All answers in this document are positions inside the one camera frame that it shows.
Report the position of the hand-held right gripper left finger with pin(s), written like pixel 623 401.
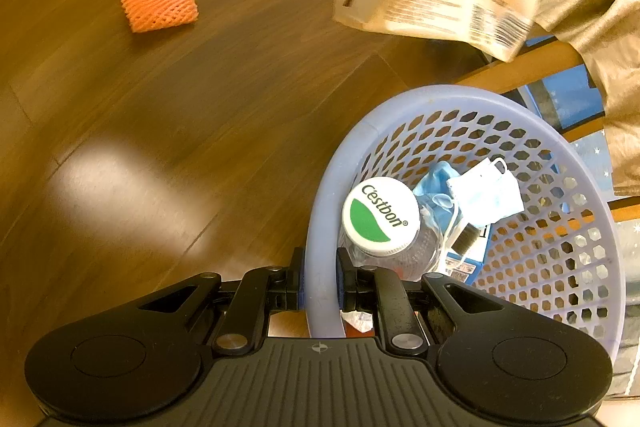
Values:
pixel 298 279

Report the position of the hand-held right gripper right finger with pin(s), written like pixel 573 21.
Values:
pixel 342 281

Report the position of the brown chair cover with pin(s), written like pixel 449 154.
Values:
pixel 610 37

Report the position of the wooden chair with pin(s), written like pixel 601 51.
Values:
pixel 525 67

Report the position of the clear plastic bottle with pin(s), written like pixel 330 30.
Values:
pixel 380 212

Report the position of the blue drink carton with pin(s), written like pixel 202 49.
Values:
pixel 476 253

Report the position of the blue face mask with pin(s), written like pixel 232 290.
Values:
pixel 485 199

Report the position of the purple plastic mesh basket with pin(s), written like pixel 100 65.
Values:
pixel 325 197

